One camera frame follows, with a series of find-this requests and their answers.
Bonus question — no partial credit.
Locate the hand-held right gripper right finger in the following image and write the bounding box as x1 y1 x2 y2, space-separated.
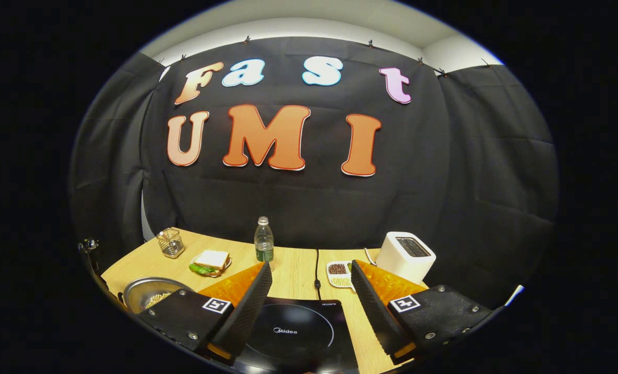
351 260 504 364

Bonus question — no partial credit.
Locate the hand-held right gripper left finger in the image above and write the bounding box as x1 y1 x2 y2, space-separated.
138 261 273 362

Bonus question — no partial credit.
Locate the black induction cooktop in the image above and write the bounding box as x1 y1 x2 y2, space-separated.
234 297 360 374

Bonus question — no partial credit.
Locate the steel pot with black handle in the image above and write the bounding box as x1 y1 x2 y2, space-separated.
118 277 195 314

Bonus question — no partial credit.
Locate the pile of soybeans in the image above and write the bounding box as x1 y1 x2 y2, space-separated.
144 292 173 308

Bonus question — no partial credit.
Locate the white divided grain dish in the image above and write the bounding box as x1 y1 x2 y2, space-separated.
326 261 356 289

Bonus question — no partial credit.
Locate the white toaster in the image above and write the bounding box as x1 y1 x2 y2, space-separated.
375 231 437 285

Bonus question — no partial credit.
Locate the sandwich with lettuce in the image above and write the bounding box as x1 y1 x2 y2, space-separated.
189 250 232 276

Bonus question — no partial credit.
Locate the clear plastic water bottle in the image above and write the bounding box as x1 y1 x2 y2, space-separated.
254 217 275 263

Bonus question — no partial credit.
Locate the black backdrop cloth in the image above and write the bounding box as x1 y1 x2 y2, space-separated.
69 36 559 307

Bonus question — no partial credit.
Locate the metal wire utensil holder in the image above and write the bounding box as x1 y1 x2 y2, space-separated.
156 228 185 259

